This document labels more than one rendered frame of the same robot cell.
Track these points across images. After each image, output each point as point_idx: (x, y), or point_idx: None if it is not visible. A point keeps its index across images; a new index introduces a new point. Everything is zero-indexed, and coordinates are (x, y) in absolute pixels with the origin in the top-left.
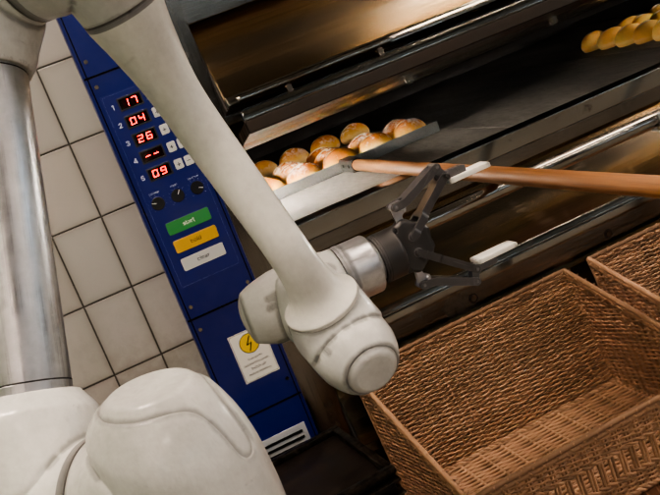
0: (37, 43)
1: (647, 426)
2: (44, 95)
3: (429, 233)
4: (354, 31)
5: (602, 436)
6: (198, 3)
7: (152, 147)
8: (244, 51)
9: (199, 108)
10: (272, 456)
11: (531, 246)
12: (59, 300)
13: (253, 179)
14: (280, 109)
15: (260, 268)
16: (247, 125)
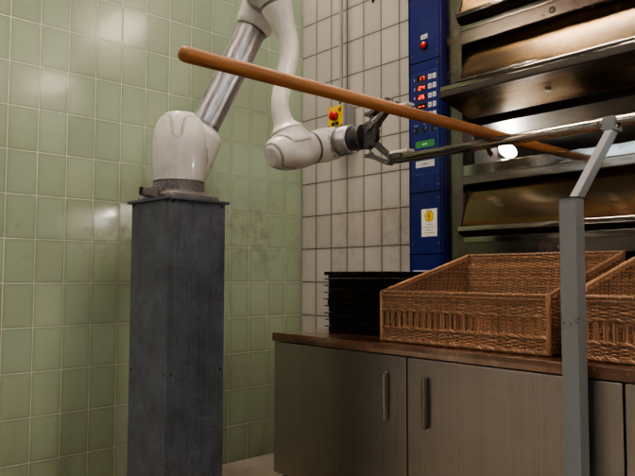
0: (264, 19)
1: (482, 309)
2: (398, 72)
3: (374, 130)
4: (538, 57)
5: (454, 297)
6: (469, 34)
7: (422, 103)
8: (482, 61)
9: (283, 45)
10: None
11: (597, 222)
12: (221, 100)
13: None
14: (455, 89)
15: (452, 181)
16: (439, 93)
